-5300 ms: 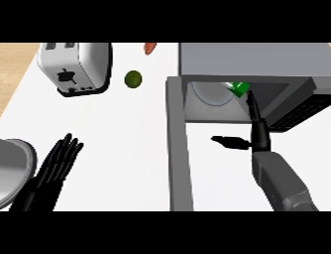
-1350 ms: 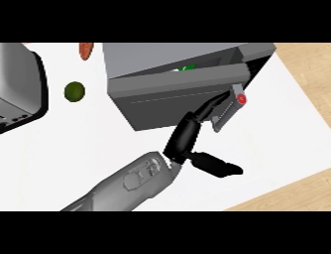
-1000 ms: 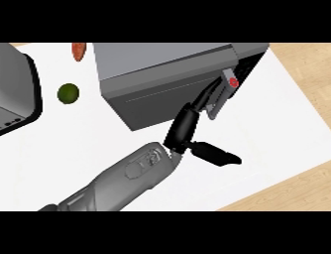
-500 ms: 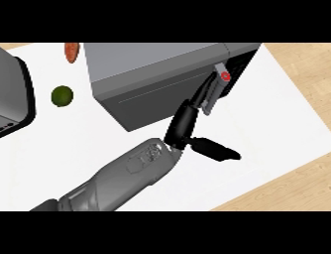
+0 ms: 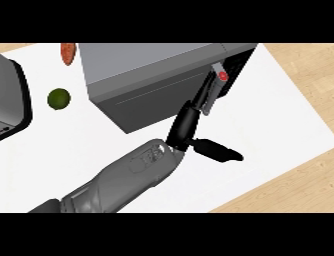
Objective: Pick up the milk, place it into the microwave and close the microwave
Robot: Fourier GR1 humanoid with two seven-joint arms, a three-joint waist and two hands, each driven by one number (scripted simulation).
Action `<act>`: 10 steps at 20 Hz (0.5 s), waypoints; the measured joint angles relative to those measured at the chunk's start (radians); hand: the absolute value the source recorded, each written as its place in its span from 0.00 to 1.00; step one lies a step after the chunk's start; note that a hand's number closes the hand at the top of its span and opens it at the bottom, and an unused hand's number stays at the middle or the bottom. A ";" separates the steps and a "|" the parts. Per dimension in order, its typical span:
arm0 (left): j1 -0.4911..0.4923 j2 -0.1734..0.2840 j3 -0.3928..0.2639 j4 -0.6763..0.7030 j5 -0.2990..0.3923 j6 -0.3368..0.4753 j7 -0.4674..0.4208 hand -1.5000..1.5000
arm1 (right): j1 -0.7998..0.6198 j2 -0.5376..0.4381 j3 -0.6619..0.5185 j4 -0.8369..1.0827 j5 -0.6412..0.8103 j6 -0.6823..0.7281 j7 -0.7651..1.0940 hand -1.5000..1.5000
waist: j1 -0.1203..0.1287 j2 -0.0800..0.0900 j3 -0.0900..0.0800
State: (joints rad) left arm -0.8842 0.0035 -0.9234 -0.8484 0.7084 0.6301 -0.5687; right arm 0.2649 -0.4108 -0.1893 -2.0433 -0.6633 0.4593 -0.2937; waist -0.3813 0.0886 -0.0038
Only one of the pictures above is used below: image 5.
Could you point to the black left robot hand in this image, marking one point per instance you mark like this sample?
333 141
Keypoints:
185 123

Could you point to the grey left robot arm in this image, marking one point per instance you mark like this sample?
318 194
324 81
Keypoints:
126 180

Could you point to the grey milk carton red cap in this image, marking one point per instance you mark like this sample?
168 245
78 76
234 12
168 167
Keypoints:
219 77

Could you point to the grey microwave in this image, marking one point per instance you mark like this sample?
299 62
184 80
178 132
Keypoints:
135 80

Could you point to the green lime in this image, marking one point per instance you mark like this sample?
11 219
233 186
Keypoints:
60 98

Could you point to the orange sweet potato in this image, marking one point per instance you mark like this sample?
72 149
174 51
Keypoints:
67 53

